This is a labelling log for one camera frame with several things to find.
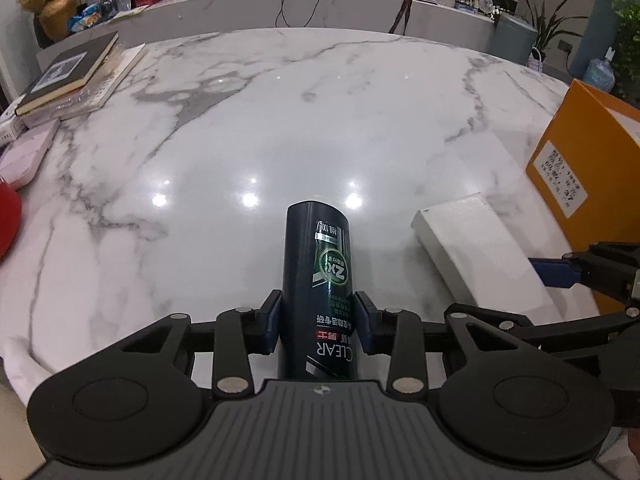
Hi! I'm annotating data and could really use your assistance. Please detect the red mug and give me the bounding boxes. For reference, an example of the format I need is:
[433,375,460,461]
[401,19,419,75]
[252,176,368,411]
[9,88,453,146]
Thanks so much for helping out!
[0,180,22,258]

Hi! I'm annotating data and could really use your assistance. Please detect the blue water jug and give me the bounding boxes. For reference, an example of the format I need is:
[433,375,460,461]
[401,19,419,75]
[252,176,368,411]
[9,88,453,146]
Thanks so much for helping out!
[582,47,615,93]

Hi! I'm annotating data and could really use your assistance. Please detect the orange cardboard box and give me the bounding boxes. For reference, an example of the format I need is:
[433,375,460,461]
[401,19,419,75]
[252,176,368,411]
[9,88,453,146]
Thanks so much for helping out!
[525,78,640,317]

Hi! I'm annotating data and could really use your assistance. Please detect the grey trash bin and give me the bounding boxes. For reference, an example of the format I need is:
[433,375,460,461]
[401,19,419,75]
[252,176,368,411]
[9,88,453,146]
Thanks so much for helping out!
[488,13,537,65]

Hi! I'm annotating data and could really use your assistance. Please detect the gold vase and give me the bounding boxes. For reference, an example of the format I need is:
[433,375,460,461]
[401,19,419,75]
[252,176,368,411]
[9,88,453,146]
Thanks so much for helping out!
[38,0,78,42]

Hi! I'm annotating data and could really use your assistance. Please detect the climbing plant on cabinet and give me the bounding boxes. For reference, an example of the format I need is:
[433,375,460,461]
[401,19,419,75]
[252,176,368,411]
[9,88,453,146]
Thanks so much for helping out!
[612,0,639,104]

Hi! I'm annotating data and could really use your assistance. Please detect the black hardcover book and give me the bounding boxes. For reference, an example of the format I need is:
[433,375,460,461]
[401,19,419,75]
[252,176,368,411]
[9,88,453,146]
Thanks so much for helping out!
[15,32,118,116]

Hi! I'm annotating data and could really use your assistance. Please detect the pastel woven bag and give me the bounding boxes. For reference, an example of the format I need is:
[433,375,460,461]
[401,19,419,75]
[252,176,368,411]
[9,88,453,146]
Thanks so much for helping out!
[527,47,544,73]

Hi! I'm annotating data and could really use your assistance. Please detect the black Clear shampoo bottle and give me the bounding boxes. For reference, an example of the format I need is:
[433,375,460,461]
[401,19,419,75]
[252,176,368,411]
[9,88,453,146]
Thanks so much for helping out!
[279,200,357,382]

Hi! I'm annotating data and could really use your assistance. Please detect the black cable on console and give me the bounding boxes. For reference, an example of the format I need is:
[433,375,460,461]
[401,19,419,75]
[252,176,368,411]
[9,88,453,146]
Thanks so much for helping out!
[274,0,326,28]

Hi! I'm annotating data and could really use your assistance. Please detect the small white box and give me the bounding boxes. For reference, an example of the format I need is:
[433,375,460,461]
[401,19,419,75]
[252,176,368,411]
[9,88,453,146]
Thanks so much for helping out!
[0,107,26,148]

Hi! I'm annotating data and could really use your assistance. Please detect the white rectangular box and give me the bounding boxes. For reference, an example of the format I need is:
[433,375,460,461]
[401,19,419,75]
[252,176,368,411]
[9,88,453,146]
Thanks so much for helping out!
[411,194,561,324]

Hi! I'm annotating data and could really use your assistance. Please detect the potted plant by bin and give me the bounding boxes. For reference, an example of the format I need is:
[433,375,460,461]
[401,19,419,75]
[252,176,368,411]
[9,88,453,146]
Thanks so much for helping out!
[524,0,588,60]

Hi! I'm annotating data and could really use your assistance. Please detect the pink flat case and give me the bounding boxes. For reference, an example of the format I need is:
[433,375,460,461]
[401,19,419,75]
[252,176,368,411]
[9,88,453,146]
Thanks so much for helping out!
[0,119,60,191]

